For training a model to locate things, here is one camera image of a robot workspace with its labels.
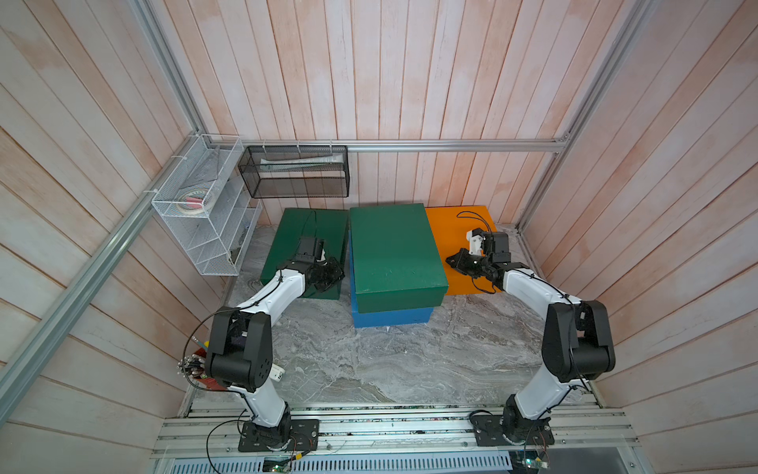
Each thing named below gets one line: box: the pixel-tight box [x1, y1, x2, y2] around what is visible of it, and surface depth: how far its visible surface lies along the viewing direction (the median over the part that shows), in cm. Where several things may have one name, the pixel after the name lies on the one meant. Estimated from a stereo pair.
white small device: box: [269, 363, 286, 382], surface depth 83 cm
